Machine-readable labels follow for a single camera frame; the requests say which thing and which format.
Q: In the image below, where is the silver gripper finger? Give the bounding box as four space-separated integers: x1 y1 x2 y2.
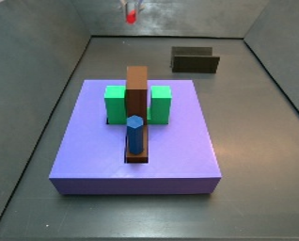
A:
135 0 145 13
119 0 129 14

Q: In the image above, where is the red peg object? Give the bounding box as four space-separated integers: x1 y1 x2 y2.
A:
126 10 138 24

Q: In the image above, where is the purple board block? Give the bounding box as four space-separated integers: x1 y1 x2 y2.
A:
50 80 222 195

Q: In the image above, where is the brown L-shaped block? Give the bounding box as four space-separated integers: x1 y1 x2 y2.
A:
126 66 149 164

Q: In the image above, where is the black angled holder stand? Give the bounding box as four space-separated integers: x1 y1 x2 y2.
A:
171 46 221 73

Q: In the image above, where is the green U-shaped block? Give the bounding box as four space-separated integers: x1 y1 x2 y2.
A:
105 86 173 124

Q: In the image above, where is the blue hexagonal peg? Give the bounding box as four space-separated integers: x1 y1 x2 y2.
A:
127 115 143 154

